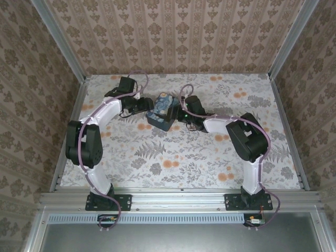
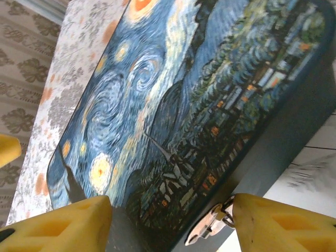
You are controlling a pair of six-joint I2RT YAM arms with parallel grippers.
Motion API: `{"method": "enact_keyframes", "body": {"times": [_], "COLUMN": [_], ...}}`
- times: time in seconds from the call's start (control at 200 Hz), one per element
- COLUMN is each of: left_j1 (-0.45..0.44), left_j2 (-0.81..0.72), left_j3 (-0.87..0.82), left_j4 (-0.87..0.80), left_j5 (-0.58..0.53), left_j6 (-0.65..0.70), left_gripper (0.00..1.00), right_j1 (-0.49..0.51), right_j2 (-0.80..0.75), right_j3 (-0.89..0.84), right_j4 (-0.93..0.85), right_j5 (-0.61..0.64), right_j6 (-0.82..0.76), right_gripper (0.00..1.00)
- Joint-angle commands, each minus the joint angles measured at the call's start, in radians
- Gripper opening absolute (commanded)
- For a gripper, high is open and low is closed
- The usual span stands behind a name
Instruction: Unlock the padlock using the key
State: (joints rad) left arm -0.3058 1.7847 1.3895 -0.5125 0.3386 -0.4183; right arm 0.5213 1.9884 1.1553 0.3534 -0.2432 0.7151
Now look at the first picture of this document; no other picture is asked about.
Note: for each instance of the blue painted pouch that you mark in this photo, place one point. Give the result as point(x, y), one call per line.
point(160, 105)

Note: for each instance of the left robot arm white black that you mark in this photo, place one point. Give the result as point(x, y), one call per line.
point(84, 147)

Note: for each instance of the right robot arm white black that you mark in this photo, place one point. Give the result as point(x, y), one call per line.
point(246, 141)

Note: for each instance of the floral patterned table cover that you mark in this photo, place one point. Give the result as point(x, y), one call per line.
point(183, 170)

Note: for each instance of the grey metal sheet panel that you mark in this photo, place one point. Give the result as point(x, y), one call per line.
point(183, 239)

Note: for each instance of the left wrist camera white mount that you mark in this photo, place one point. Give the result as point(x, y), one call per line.
point(137, 95)

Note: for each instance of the aluminium table side rail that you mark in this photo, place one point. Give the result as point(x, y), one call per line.
point(76, 110)
point(286, 118)

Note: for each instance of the aluminium upright frame post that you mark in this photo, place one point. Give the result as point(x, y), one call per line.
point(57, 39)
point(294, 39)

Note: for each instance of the long horizontal aluminium frame rail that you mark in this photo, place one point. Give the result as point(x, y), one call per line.
point(178, 199)

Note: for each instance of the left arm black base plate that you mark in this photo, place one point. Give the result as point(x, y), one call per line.
point(124, 202)

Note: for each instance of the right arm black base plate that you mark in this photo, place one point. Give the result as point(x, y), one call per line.
point(231, 202)

